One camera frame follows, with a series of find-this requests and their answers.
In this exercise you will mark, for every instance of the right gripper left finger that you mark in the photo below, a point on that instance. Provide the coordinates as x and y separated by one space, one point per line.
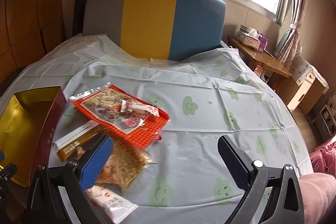
80 175

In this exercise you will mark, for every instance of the grey yellow blue chair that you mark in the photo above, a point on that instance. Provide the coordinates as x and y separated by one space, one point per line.
159 29

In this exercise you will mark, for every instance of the right side curtain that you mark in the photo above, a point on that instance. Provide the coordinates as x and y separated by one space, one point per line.
289 43

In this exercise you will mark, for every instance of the gold and maroon tin box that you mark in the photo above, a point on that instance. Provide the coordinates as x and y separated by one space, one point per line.
28 124

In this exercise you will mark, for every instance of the gold and white snack packet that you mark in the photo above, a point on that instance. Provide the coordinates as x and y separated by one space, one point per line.
67 145

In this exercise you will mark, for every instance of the cloud-print tablecloth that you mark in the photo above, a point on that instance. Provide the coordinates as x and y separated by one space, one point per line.
206 96

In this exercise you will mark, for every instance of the red checkered rice-stick snack bag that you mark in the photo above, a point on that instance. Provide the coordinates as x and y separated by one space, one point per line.
139 130

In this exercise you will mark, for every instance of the pink floral snack bar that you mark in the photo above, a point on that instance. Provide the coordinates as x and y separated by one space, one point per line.
136 107

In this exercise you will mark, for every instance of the white Ba Zhen snack packet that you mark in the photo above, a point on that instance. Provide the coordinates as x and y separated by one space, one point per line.
115 206

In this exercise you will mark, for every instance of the wooden side table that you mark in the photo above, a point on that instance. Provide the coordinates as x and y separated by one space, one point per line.
264 60

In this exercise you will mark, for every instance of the puffed rice cake pack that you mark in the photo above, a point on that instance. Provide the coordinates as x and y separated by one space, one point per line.
124 165

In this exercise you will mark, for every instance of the purple small bag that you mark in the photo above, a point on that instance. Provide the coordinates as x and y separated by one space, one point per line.
263 42

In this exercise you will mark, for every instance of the pink quilted cushion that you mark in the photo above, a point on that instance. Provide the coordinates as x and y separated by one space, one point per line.
323 159

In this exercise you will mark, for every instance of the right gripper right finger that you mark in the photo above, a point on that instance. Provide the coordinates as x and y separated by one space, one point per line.
250 176

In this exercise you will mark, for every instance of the light wooden cabinet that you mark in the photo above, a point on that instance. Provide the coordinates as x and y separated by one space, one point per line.
307 83

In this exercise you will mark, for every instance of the patterned tissue box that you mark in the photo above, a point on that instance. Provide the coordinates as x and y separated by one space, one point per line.
247 40

